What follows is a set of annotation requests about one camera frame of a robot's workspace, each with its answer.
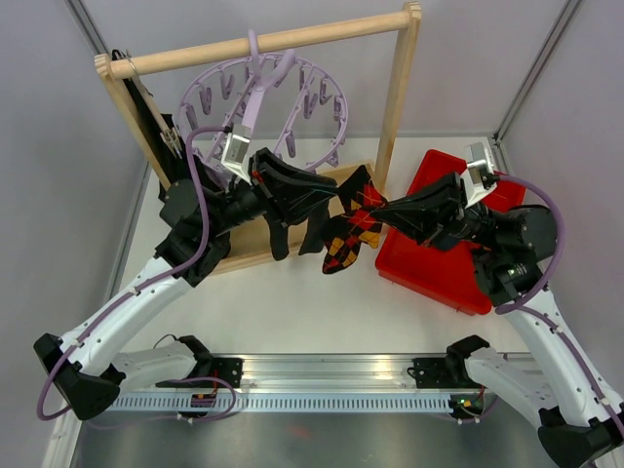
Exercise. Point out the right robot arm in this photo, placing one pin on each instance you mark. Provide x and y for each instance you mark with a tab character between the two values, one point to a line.
519	237

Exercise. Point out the metal clip hanger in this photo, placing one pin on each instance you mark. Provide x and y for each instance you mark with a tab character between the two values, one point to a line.
171	138

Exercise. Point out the red plastic bin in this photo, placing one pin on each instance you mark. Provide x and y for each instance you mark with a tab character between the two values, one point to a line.
447	277

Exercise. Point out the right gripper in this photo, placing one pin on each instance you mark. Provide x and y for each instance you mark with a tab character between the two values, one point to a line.
428	212

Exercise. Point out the aluminium mounting rail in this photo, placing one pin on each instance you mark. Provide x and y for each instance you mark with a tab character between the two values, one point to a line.
325	373

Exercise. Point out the purple round clip hanger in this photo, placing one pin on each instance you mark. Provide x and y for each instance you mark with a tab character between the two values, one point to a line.
246	82

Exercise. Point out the wooden hanger rack frame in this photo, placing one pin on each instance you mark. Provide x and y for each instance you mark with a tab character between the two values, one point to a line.
121	78

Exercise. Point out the argyle patterned sock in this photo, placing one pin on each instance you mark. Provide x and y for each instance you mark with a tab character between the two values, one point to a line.
345	233

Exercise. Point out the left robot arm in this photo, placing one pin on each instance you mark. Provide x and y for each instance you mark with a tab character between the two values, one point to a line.
87	364

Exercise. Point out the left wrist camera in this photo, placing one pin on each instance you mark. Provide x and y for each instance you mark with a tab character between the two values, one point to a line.
235	157

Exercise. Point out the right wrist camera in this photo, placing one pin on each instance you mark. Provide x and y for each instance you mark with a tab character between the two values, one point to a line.
479	178

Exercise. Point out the black sock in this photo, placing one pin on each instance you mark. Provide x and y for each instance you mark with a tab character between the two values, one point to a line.
312	242
278	238

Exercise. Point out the white slotted cable duct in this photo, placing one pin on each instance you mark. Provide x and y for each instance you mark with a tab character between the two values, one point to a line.
444	403

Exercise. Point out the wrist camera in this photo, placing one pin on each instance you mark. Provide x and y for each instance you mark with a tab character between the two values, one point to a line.
479	178
235	157

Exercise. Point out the black hanging clothes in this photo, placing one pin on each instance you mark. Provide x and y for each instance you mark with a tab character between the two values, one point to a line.
174	167

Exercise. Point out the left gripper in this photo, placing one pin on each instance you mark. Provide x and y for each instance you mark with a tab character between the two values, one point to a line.
288	192

